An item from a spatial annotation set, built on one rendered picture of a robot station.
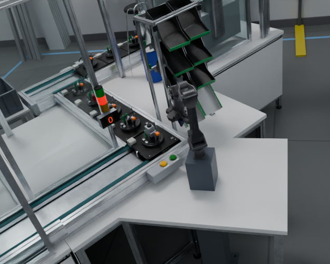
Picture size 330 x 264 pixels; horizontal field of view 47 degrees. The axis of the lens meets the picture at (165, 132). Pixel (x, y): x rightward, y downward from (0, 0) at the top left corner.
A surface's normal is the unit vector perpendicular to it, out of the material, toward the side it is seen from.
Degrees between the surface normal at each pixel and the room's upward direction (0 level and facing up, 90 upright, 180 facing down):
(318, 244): 0
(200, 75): 25
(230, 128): 0
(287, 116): 0
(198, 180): 90
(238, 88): 90
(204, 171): 90
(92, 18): 90
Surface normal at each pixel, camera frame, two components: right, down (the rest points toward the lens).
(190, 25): 0.04, -0.51
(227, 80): 0.61, 0.39
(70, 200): -0.18, -0.79
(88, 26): -0.24, 0.62
